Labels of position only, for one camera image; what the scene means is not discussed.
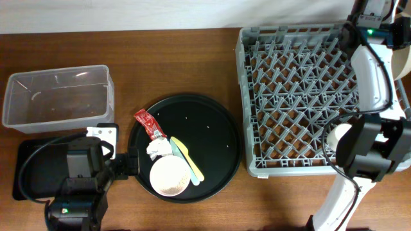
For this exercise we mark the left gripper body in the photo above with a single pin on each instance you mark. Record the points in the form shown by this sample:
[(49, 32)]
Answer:
[(121, 170)]

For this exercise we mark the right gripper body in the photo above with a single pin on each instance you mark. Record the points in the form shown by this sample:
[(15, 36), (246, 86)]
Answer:
[(396, 35)]

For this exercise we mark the cream shallow bowl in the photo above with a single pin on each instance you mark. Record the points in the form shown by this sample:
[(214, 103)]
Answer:
[(401, 58)]

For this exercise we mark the pink bowl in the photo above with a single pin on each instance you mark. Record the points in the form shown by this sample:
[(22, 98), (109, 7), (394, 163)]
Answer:
[(168, 176)]

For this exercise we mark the white cup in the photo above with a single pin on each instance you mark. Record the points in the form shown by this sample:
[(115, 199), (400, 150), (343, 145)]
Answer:
[(336, 134)]

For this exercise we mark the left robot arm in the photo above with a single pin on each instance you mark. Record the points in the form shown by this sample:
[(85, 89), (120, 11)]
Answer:
[(71, 176)]

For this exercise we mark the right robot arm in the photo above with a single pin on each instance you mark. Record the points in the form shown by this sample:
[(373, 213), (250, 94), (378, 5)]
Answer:
[(379, 141)]

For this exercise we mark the grey dishwasher rack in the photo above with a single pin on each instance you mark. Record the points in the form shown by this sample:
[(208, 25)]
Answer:
[(294, 80)]

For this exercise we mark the crumpled white napkin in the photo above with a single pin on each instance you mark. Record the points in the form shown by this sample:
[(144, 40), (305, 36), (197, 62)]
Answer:
[(159, 147)]

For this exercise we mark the red sauce packet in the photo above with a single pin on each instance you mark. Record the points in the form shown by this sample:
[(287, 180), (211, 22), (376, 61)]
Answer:
[(150, 124)]

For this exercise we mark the light green plastic knife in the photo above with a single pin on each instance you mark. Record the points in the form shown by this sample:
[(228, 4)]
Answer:
[(178, 153)]

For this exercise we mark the yellow plastic knife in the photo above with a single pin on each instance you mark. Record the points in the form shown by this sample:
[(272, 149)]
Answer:
[(185, 153)]

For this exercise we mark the black rectangular tray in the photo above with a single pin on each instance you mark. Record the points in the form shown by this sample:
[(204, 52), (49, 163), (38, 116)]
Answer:
[(45, 173)]

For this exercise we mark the clear plastic bin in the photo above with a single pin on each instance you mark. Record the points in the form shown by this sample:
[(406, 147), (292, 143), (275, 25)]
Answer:
[(59, 99)]

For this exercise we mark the round black serving tray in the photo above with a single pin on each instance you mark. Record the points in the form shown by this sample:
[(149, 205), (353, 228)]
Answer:
[(209, 132)]

